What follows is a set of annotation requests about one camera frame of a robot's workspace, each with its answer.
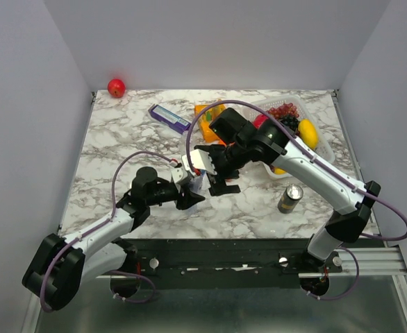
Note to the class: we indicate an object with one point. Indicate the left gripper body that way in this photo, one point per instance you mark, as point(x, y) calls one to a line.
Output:
point(165, 193)

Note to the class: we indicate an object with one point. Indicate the black base frame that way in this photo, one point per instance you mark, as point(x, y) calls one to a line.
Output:
point(223, 263)

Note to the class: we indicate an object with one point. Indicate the clear crushed plastic bottle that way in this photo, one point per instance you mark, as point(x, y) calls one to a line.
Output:
point(186, 138)

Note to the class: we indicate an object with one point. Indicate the black drink can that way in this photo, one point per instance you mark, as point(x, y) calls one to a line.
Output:
point(290, 198)

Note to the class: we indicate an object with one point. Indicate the purple rectangular box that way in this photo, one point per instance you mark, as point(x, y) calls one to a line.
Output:
point(171, 120)

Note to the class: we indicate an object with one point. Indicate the black grape bunch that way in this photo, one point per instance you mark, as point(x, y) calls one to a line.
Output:
point(290, 121)

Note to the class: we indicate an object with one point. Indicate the orange yellow snack pack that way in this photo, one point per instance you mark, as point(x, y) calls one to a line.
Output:
point(205, 120)

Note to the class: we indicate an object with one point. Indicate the blue tinted plastic bottle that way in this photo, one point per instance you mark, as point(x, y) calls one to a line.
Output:
point(195, 186)

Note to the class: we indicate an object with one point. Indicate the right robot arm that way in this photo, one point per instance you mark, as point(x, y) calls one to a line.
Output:
point(351, 199)

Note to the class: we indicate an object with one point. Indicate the red dragon fruit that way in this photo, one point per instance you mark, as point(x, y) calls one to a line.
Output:
point(259, 120)

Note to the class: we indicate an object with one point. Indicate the yellow lemon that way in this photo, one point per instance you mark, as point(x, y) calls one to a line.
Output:
point(279, 171)

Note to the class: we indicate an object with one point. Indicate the red grape bunch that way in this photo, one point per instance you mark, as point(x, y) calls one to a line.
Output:
point(287, 109)

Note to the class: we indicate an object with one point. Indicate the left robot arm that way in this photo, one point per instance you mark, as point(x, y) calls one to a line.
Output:
point(61, 264)

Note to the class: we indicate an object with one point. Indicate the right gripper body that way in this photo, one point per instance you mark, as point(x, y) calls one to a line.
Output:
point(226, 161)

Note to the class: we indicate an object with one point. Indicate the yellow mango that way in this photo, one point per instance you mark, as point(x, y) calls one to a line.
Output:
point(308, 134)

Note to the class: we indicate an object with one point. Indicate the red apple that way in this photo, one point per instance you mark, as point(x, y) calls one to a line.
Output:
point(116, 88)

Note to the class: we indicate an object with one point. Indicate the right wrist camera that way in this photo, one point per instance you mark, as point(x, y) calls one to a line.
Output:
point(201, 161)

